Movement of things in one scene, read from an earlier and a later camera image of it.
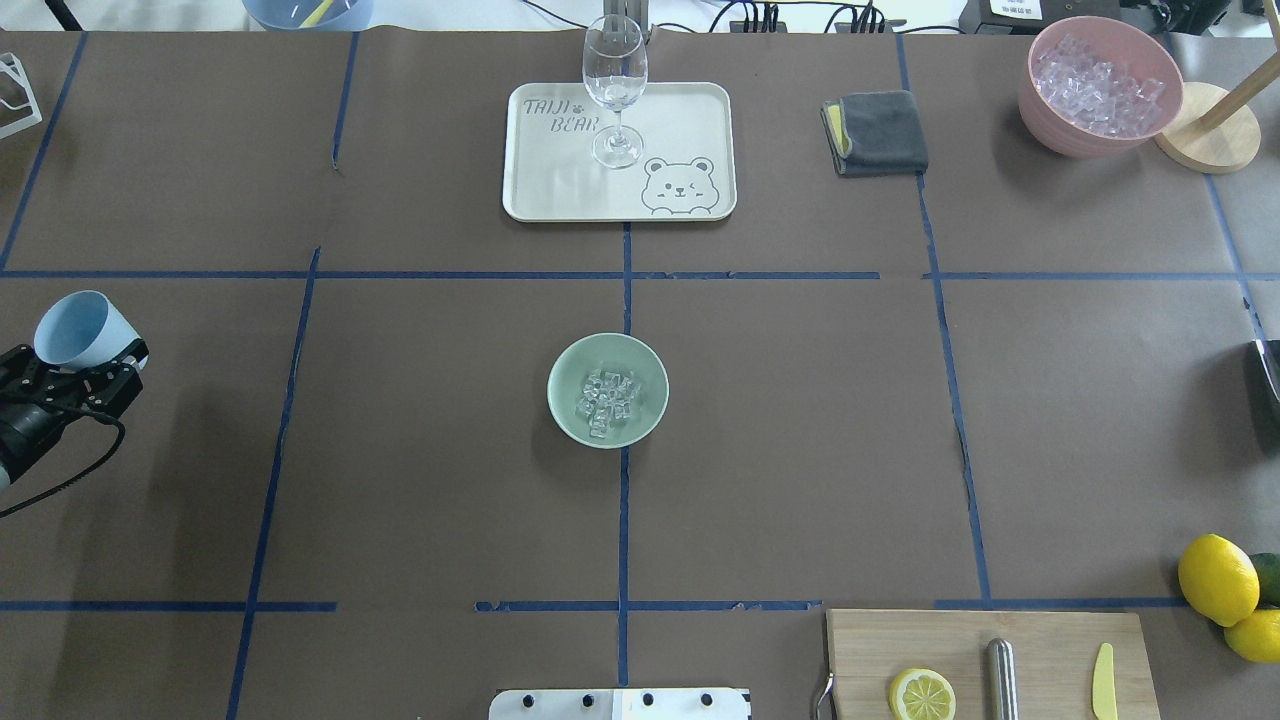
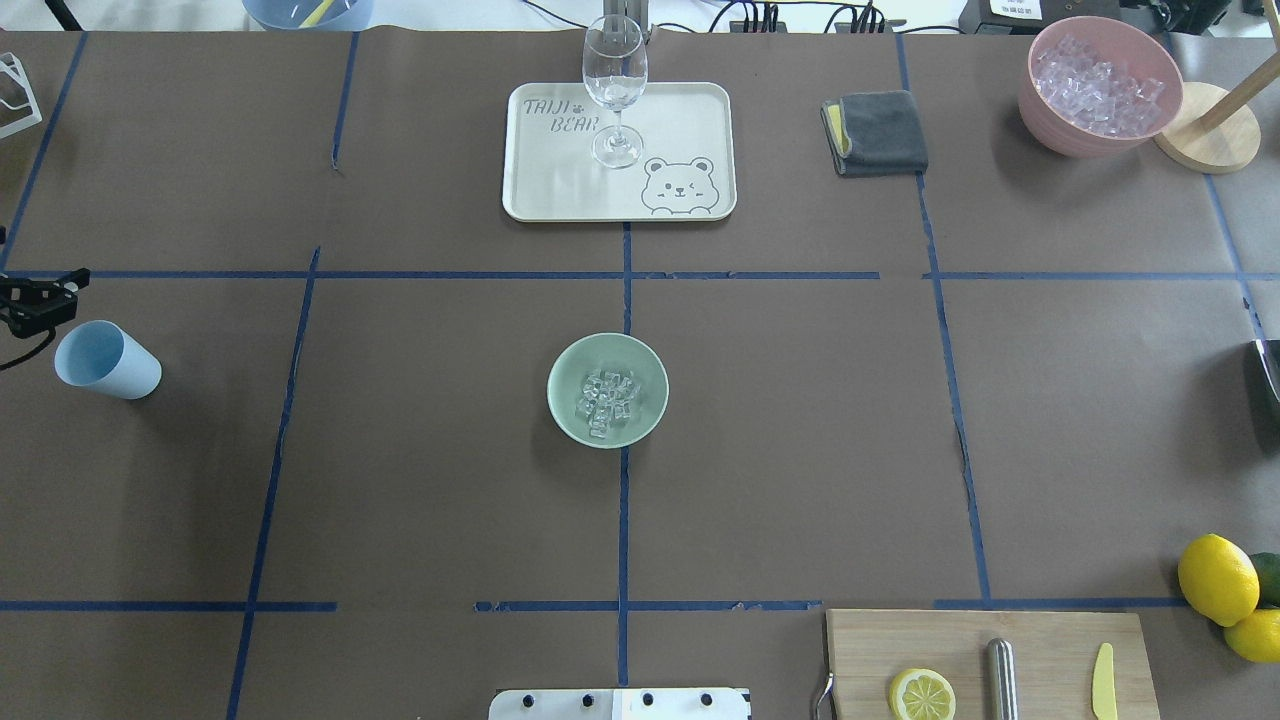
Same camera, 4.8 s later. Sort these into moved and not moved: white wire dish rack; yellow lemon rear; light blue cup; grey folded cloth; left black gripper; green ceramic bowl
Moved: light blue cup; left black gripper
Not moved: yellow lemon rear; grey folded cloth; green ceramic bowl; white wire dish rack
